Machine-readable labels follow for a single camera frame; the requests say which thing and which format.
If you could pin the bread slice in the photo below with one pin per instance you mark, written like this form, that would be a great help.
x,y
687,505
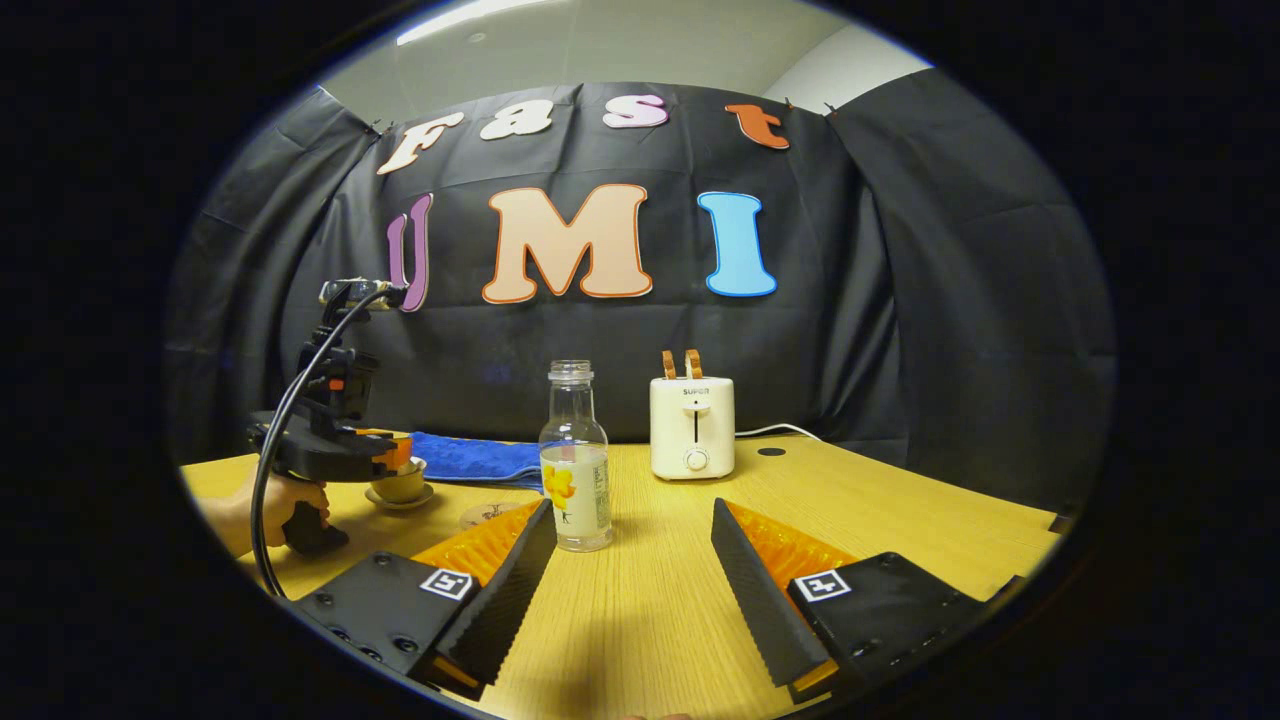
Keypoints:
x,y
669,365
693,363

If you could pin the round cork coaster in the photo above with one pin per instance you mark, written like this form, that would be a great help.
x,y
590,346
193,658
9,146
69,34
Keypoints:
x,y
485,515

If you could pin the black backdrop cloth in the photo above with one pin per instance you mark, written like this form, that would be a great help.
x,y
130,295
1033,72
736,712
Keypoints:
x,y
900,300

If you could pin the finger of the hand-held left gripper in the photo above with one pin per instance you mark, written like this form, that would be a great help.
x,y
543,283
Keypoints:
x,y
395,450

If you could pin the blue towel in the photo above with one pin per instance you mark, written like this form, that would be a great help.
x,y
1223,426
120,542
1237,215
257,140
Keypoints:
x,y
470,458

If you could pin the beige ceramic teacup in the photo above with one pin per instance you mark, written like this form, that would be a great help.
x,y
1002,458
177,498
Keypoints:
x,y
405,487

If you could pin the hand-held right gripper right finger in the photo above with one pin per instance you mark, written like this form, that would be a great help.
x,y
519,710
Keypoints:
x,y
765,600

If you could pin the white toaster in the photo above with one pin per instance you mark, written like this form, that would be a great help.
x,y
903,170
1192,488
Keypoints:
x,y
672,430

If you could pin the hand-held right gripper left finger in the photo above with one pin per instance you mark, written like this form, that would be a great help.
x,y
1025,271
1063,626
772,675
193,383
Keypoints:
x,y
505,590

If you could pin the clear glass water bottle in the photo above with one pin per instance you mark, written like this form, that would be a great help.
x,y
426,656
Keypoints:
x,y
578,500

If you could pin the beige ceramic saucer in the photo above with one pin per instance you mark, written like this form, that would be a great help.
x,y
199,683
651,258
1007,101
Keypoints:
x,y
400,504

